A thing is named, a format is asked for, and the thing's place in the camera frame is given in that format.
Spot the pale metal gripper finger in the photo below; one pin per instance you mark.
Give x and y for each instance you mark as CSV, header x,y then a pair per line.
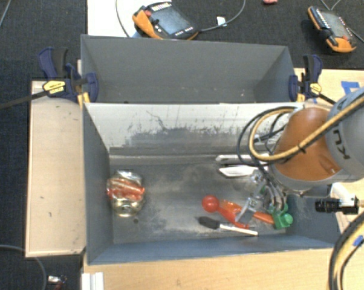
x,y
246,215

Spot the white flat plastic piece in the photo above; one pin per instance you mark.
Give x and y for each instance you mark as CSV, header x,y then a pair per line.
x,y
238,171

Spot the red-orange plastic tool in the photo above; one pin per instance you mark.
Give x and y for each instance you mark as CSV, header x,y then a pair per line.
x,y
210,203

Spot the crushed red and silver can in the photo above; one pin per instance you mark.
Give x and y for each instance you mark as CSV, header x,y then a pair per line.
x,y
126,193

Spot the grey metal bin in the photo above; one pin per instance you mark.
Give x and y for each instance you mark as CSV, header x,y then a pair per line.
x,y
176,71

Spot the pale wood board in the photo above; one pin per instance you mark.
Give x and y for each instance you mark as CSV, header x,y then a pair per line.
x,y
55,168

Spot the black cylinder on white bracket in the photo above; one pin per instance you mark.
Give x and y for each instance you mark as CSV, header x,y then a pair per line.
x,y
327,205

